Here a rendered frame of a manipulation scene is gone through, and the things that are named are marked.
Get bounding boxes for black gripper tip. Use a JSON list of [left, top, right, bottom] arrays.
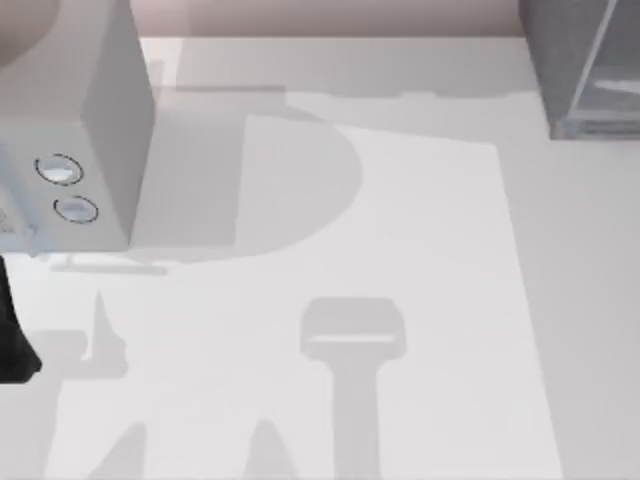
[[0, 254, 44, 386]]

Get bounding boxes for round microwave knob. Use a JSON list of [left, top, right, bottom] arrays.
[[34, 153, 85, 187], [52, 195, 100, 225]]

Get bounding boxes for pale microwave oven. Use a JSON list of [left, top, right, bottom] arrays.
[[0, 0, 157, 259]]

